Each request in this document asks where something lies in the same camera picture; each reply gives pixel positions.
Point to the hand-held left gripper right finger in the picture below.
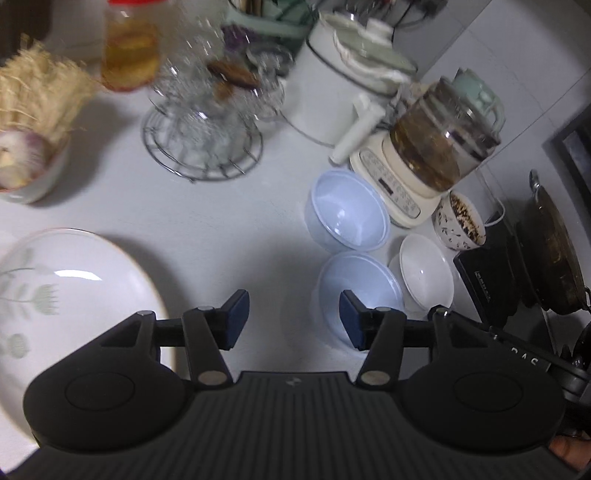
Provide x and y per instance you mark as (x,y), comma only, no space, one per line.
(351,323)

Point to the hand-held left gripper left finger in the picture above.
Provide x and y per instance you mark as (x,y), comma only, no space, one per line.
(238,318)

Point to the light blue plastic bowl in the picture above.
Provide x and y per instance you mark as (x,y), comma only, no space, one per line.
(348,210)
(362,290)

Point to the small white bowl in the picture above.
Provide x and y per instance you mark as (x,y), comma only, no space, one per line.
(425,272)

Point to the white plate green thistle print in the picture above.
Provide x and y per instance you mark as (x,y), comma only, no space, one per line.
(78,300)

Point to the person's right hand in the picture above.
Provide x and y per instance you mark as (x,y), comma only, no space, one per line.
(570,454)

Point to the black box appliance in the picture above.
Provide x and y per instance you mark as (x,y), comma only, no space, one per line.
(485,272)

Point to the dark metal wok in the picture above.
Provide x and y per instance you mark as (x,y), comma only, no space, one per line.
(551,249)

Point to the patterned bowl with grains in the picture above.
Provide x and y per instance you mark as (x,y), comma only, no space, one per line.
(461,221)

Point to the glass health kettle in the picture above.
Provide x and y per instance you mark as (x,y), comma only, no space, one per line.
(434,147)

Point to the dark framed panel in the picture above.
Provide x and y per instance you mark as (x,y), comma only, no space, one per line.
(575,147)

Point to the white electric pot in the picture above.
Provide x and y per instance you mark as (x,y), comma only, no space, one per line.
(332,83)

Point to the white bowl with mushrooms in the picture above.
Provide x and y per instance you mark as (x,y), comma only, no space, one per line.
(37,180)

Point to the pale green kettle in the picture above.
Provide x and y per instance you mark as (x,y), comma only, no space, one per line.
(480,92)

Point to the cut purple shallot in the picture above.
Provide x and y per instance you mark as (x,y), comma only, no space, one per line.
(18,157)

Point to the red lid glass jar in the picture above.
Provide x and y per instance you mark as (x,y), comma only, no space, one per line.
(131,50)

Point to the green chopstick holder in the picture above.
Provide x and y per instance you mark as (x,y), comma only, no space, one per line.
(263,21)

